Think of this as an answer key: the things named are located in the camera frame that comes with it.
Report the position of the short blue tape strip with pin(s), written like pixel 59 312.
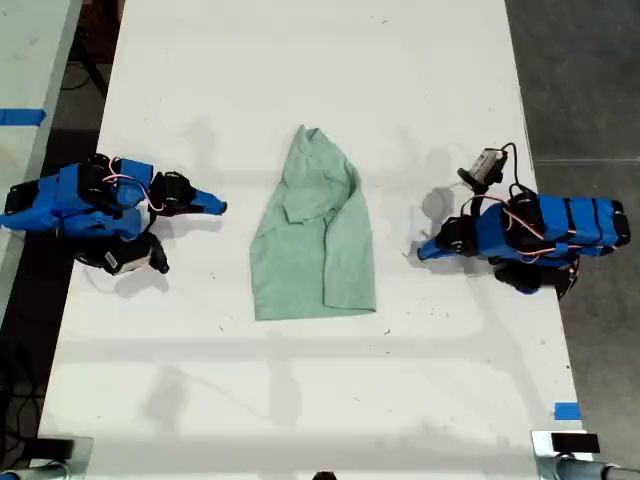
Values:
pixel 567 411

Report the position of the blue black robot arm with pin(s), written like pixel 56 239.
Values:
pixel 75 200
pixel 550 230

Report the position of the small black box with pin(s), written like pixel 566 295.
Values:
pixel 575 443
pixel 54 447

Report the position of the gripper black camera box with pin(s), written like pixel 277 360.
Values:
pixel 131 256
pixel 484 166

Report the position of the long blue tape strip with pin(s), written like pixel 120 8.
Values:
pixel 22 116

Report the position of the silver metal table bracket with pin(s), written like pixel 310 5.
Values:
pixel 84 457
pixel 541 450

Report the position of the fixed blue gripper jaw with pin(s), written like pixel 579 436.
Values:
pixel 205 209
pixel 435 253

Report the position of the round black object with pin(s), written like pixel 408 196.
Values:
pixel 324 476

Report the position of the white side table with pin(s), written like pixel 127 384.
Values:
pixel 25 55

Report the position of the grey metal tube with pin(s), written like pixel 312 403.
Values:
pixel 30 472
pixel 590 470

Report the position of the pale green T-shirt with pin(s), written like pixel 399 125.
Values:
pixel 310 250

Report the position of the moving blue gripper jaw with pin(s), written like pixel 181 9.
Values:
pixel 434 243
pixel 207 198

